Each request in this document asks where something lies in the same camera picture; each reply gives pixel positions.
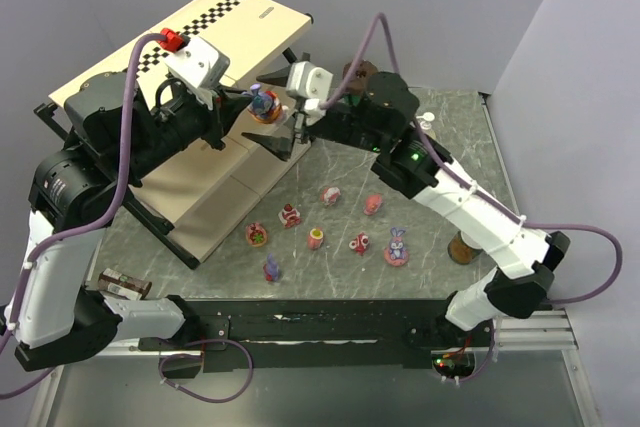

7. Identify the pink white small toy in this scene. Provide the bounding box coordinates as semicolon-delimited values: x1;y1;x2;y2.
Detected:
321;186;341;206

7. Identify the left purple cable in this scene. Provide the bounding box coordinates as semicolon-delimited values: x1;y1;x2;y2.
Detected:
0;32;171;398

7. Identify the pink clover donut toy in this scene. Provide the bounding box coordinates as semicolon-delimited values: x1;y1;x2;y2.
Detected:
245;222;268;247

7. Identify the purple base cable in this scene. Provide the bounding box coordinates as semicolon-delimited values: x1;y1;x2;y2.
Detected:
158;340;254;403

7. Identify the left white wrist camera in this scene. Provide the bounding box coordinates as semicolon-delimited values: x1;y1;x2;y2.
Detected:
164;37;230;91

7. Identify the pink piglet toy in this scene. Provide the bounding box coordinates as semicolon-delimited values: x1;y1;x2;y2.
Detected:
363;194;383;216

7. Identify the pink roll cake toy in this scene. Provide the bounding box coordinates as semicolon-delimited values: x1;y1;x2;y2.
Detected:
307;228;324;250

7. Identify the red white fish toy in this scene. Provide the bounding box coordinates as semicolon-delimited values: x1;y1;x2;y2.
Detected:
349;232;370;256

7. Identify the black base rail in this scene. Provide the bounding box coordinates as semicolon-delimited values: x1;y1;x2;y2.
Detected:
138;299;492;373

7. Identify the tin can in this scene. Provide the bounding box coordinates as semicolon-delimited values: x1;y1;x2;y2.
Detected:
447;231;483;265

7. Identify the beige soap pump bottle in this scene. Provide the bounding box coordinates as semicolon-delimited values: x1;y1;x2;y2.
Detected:
417;111;436;139

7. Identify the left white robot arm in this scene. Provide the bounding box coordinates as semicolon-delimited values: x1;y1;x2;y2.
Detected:
1;71;249;372

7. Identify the purple sitting bunny toy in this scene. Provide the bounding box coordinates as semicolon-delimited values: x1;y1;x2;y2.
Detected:
263;253;281;282

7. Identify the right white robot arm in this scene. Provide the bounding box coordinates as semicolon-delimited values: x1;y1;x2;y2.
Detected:
247;61;570;337

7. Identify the strawberry cake toy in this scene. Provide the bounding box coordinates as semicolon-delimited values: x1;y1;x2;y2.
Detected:
278;203;301;229

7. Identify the brown green plush toy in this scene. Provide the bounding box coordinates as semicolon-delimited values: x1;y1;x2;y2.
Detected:
341;60;378;105

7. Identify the brown snack packet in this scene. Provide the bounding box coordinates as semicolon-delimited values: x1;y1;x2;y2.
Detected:
97;268;152;300

